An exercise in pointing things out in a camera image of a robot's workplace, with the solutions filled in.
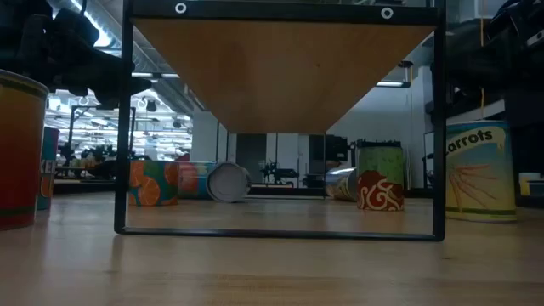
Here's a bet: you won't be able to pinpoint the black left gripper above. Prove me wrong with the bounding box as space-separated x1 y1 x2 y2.
46 8 153 110

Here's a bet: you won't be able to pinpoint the teal tin can orange letters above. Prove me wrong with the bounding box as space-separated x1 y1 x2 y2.
37 126 60 212

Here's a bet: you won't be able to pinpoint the black gantry frame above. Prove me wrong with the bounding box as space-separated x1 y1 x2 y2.
66 105 137 165

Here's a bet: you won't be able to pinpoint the dark grey door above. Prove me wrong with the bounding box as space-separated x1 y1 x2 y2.
235 133 268 184

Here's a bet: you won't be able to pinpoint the red and yellow tin can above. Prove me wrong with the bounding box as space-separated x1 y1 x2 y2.
0 69 50 231

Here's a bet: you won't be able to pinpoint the ceiling light bar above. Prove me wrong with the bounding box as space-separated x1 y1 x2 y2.
373 79 412 89

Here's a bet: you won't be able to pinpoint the bare silver tin can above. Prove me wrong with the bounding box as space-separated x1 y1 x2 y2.
325 167 360 202

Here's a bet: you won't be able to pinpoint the white-ended multicolour label can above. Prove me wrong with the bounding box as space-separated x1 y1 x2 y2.
206 161 252 203

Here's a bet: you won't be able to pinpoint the black background cabinet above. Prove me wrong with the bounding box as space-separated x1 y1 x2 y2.
355 139 405 150

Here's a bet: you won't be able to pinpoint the carrots label tin can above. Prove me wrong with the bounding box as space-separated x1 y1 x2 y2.
445 120 518 224

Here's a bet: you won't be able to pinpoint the black background monitor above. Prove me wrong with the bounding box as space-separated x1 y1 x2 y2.
325 134 350 169

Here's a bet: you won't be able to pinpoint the blue and red label can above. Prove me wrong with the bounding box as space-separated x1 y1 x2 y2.
178 161 216 201

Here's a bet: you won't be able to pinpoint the orange slices print tin can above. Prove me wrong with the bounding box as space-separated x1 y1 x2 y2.
128 160 180 207

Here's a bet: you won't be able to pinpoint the green can with red swirls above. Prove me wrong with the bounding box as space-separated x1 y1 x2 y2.
355 146 405 213

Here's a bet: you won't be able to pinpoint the wooden shelf with black frame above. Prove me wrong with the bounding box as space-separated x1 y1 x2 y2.
113 0 447 242

